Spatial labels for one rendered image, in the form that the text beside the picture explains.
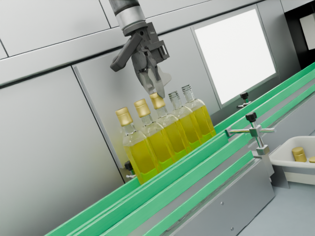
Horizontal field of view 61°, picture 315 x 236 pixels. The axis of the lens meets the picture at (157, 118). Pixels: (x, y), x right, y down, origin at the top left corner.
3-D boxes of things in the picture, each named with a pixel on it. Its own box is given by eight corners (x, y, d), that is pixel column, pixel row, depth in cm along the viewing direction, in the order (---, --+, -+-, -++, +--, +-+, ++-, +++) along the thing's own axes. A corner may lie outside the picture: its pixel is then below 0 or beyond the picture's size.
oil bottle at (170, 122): (190, 173, 85) (165, 111, 82) (202, 175, 81) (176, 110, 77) (177, 182, 83) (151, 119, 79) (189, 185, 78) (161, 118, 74)
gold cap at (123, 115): (118, 128, 71) (112, 112, 71) (125, 123, 74) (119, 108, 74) (129, 124, 70) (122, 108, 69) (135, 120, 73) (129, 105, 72)
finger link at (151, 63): (164, 77, 72) (149, 48, 72) (160, 79, 72) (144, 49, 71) (156, 83, 76) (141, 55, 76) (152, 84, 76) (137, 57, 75)
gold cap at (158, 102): (161, 105, 80) (155, 91, 79) (168, 104, 77) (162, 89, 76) (152, 109, 78) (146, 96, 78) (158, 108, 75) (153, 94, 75)
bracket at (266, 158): (249, 168, 87) (242, 149, 86) (275, 171, 79) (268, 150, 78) (243, 173, 85) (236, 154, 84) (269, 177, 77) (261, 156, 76)
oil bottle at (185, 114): (203, 164, 88) (179, 104, 85) (215, 165, 83) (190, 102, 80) (191, 173, 85) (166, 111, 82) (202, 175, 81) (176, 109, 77)
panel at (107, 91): (273, 75, 131) (251, 7, 125) (278, 74, 128) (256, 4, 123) (119, 167, 86) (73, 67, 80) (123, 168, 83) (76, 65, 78)
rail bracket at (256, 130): (237, 149, 87) (225, 114, 85) (286, 151, 73) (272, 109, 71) (232, 153, 86) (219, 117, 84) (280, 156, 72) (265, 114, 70)
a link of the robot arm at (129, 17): (123, 9, 69) (110, 21, 76) (130, 26, 70) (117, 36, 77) (145, 3, 73) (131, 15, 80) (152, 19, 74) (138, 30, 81)
